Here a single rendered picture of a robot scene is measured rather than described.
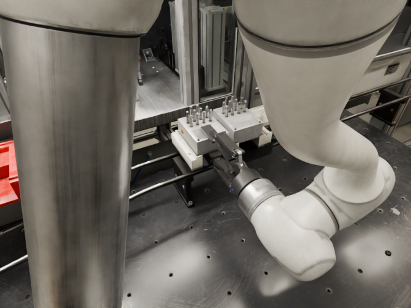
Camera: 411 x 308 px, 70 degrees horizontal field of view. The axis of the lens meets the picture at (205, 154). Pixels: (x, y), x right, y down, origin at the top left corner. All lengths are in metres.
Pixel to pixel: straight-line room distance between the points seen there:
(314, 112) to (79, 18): 0.17
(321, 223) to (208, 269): 0.34
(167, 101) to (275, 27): 0.81
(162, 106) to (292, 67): 0.78
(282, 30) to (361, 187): 0.43
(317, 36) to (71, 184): 0.21
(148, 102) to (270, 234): 0.59
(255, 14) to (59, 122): 0.15
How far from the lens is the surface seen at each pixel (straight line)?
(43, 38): 0.23
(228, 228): 0.87
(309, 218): 0.57
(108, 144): 0.25
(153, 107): 0.94
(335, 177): 0.57
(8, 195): 0.75
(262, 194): 0.61
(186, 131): 0.80
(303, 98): 0.22
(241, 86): 1.01
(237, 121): 0.83
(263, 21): 0.18
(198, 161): 0.78
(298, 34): 0.17
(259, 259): 0.83
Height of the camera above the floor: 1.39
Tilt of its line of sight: 40 degrees down
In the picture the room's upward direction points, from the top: straight up
